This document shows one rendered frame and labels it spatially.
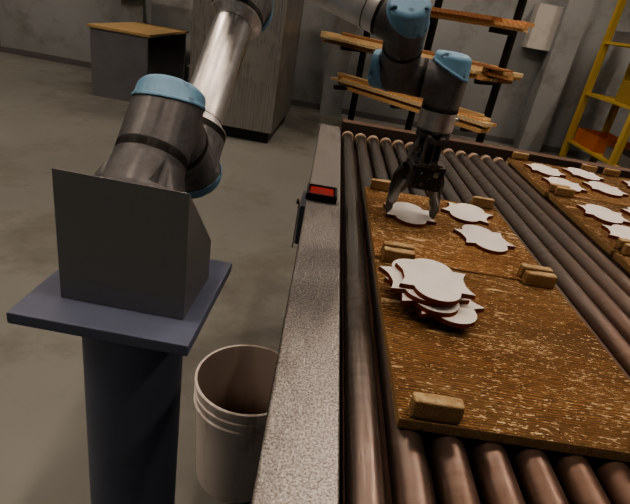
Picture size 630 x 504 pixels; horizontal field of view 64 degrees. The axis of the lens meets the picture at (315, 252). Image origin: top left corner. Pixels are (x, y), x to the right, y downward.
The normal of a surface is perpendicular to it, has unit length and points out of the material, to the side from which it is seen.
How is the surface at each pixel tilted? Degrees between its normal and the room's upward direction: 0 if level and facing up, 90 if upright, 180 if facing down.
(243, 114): 90
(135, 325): 0
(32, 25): 90
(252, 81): 90
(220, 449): 93
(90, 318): 0
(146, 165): 32
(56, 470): 0
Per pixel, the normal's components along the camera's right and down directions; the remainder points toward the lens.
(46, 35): -0.09, 0.43
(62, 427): 0.16, -0.89
